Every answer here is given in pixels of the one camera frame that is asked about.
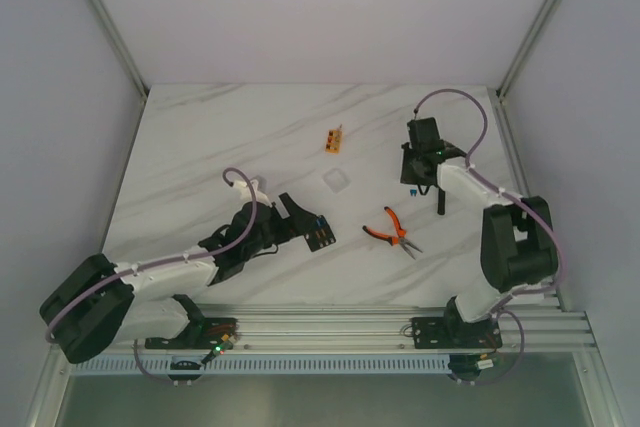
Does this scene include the black fuse box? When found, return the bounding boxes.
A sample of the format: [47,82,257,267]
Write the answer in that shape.
[303,216,336,252]

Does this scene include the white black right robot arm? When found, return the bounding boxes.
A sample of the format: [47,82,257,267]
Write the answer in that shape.
[401,117,559,349]

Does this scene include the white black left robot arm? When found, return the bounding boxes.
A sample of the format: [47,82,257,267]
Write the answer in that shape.
[39,194,326,364]

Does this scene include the orange fuse holder block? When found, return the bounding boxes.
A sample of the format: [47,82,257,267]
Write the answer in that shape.
[324,126,343,154]

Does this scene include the black handled claw hammer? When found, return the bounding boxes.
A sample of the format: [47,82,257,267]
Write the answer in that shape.
[437,141,465,216]

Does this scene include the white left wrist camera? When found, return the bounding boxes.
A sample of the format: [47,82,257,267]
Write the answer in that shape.
[229,179,270,205]

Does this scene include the orange handled needle-nose pliers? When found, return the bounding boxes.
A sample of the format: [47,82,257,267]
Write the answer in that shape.
[362,206,422,259]

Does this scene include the white slotted cable duct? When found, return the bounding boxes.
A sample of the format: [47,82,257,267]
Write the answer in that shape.
[72,354,451,376]

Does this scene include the aluminium mounting rail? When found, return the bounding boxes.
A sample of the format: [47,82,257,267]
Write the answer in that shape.
[134,302,596,352]

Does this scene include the aluminium corner frame post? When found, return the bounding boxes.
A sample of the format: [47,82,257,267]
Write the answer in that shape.
[86,0,150,100]

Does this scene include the right aluminium frame post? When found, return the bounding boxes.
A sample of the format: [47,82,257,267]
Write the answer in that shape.
[496,0,562,101]

